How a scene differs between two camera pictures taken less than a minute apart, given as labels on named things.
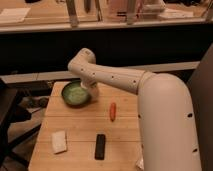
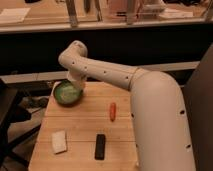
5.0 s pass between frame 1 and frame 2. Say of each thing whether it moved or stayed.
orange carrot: stayed
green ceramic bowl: moved
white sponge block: stayed
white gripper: moved
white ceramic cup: moved
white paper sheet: stayed
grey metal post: stayed
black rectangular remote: stayed
